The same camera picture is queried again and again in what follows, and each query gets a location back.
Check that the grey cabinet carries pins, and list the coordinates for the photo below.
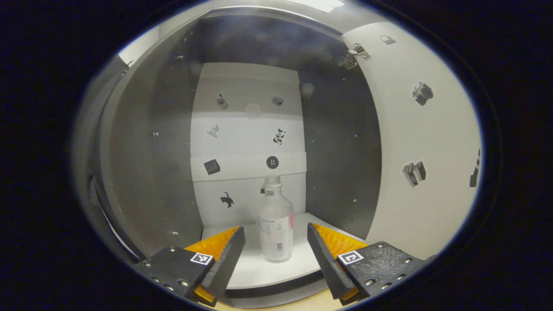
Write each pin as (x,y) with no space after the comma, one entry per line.
(142,172)

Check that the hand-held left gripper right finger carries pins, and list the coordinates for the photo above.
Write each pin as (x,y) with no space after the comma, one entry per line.
(328,268)

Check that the metal cabinet door hinge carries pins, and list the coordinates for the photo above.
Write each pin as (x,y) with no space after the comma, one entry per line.
(356,52)

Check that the clear bottle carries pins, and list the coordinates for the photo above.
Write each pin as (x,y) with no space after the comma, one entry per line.
(274,233)

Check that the white cabinet door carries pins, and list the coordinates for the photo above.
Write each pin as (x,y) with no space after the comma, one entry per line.
(432,138)

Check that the white cabinet shelf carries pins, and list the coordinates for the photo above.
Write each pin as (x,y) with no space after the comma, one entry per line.
(302,255)

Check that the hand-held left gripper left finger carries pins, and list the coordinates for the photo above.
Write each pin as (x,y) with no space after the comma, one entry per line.
(224,268)

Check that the long ceiling light panel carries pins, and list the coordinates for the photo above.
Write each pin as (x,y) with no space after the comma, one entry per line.
(319,4)

